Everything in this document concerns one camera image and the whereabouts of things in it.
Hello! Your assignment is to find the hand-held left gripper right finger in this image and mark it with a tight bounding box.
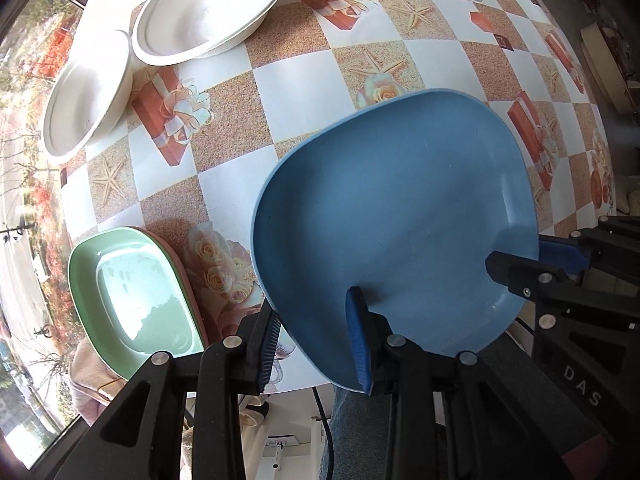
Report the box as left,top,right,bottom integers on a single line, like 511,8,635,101
345,286,591,480

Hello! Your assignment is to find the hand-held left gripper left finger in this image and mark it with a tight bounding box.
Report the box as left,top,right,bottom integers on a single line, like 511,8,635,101
54,305,281,480

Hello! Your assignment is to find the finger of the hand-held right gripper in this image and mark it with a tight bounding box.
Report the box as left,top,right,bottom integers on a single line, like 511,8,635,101
539,215,640,283
485,250,640,333

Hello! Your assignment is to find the pink plate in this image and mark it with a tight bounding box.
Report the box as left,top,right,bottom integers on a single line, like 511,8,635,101
131,227,209,350

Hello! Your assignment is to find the blue plate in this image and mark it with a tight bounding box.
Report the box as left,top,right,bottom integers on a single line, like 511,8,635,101
251,89,541,394

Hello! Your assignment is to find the green plate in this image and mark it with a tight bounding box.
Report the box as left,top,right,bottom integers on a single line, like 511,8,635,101
67,227,206,381

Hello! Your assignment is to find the large white paper bowl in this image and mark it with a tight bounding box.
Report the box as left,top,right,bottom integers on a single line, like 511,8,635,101
131,0,290,66

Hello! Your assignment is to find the white floor appliance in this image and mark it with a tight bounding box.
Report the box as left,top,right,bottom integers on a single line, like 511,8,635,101
259,432,302,480

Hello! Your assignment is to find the pink plush cloth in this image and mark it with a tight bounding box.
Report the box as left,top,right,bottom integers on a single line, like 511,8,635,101
69,339,132,424

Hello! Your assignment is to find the checkered printed tablecloth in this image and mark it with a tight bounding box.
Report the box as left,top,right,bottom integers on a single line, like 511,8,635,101
60,0,617,397

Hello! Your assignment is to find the black cable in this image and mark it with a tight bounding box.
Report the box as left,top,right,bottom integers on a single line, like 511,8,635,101
312,386,335,480

